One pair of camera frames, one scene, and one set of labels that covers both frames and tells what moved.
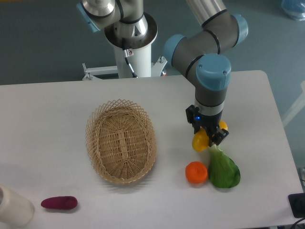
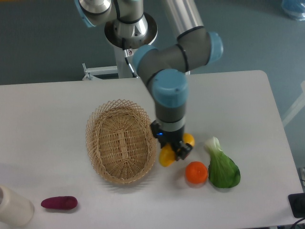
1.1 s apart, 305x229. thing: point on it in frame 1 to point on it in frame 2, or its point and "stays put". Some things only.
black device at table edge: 297,202 stays put
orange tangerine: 196,172 stays put
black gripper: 193,116 to 165,137
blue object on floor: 294,8 stays put
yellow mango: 200,140 to 167,153
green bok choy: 223,172 stays put
